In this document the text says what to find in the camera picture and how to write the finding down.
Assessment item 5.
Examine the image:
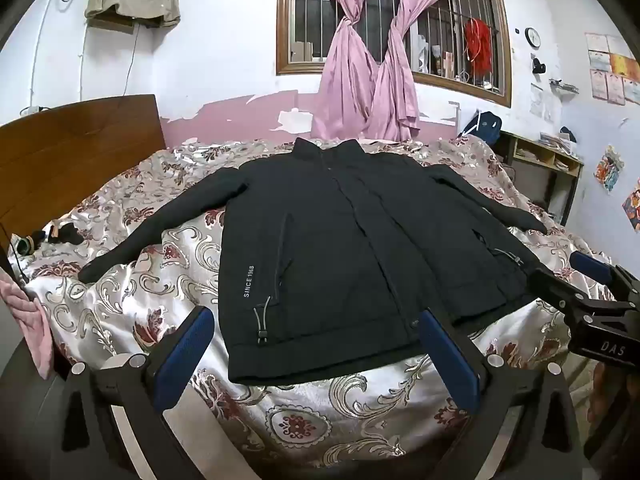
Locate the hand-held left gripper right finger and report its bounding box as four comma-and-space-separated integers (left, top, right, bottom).
419, 309, 586, 480

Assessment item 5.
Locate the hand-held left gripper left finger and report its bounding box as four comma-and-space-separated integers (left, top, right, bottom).
50, 305, 216, 480

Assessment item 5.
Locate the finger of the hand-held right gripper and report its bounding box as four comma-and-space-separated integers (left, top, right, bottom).
530, 267, 633, 319
569, 251, 640, 303

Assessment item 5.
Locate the black jacket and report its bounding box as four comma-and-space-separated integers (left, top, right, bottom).
78, 136, 548, 387

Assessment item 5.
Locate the person's right hand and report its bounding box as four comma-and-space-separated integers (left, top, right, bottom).
595, 361, 640, 443

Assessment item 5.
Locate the wooden shelf desk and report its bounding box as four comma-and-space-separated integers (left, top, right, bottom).
500, 130, 585, 227

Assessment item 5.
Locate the stack of books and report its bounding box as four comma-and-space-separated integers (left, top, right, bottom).
539, 127, 577, 154

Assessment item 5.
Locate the floral satin bedspread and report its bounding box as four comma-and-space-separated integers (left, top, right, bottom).
20, 137, 616, 473

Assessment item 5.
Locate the pink cloth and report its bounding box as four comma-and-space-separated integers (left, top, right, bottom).
0, 264, 54, 381

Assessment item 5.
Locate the small black cloth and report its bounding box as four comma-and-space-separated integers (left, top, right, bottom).
47, 222, 87, 246

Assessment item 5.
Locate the blue backpack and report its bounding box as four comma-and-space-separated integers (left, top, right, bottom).
458, 110, 503, 144

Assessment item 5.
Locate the wooden headboard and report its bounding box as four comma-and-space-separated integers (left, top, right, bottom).
0, 94, 169, 257

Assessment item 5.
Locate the brown carton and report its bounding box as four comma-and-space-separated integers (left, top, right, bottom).
431, 44, 456, 78

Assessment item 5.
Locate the pink curtain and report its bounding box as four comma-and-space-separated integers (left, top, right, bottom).
310, 0, 382, 141
370, 0, 476, 142

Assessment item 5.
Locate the barred wooden window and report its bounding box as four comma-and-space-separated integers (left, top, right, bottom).
276, 0, 513, 109

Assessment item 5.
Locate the colourful cartoon wall sticker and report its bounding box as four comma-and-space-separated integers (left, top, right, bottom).
621, 177, 640, 234
593, 144, 626, 192

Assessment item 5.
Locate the white wall paper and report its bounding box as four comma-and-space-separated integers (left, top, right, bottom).
529, 82, 556, 124

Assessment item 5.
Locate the wall certificates group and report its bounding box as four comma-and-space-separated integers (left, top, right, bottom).
585, 32, 640, 107

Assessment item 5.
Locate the thin wall cable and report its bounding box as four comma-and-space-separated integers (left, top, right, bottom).
119, 24, 139, 97

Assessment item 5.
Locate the wooden wall shelf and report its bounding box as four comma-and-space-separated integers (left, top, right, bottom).
87, 14, 137, 36

